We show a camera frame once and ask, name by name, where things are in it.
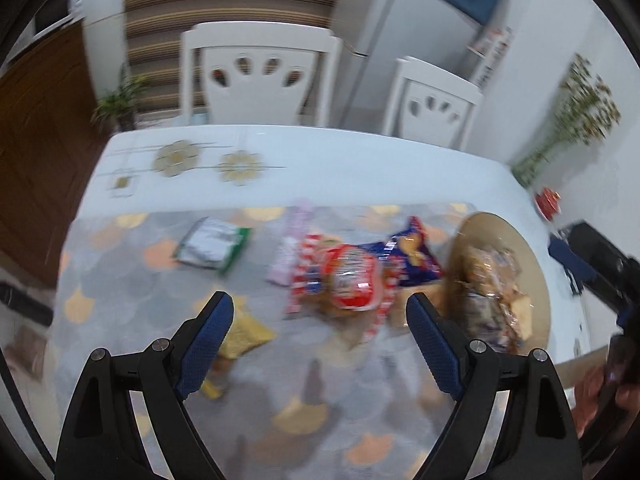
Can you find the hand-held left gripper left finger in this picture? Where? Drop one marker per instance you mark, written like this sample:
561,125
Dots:
207,345

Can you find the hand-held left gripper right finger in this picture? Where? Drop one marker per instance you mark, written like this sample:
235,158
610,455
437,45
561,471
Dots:
435,350

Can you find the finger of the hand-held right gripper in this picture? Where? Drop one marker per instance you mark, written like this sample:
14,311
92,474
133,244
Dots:
570,260

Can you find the yellow snack packet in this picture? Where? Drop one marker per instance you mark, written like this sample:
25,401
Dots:
245,330

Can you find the purple and white snack packet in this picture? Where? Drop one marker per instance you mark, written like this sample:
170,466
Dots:
487,320

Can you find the golden ribbed bowl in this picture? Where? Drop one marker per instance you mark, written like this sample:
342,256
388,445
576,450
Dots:
500,230

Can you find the green and white snack packet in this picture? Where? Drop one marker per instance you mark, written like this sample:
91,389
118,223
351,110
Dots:
210,245

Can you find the blue rice cracker packet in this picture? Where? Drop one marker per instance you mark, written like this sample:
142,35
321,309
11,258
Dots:
415,250

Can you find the red striped bread packet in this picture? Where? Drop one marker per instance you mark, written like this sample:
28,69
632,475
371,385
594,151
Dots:
350,280

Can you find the pink long snack packet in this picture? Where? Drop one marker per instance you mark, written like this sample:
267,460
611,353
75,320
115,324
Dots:
292,245

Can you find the person's right hand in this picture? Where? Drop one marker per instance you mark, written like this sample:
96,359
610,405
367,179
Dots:
590,395

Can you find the red tea cup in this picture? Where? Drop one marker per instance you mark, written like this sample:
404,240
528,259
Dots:
547,202

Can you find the scale pattern tablecloth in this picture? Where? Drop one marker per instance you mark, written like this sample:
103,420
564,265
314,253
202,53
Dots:
150,310

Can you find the glass vase with flowers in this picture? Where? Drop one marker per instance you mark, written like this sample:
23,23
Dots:
550,145

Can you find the white dining chair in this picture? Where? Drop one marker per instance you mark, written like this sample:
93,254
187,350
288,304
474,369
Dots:
260,40
435,85

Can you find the wooden cabinet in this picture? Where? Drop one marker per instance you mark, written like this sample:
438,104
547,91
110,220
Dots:
45,160

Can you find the green potted plant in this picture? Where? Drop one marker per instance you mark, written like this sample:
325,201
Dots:
120,100

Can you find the white refrigerator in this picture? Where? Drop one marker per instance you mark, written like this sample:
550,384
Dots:
400,35

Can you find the striped window blind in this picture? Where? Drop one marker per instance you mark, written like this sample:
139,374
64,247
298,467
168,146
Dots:
160,35

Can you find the white microwave oven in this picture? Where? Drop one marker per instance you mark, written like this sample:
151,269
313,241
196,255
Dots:
50,12

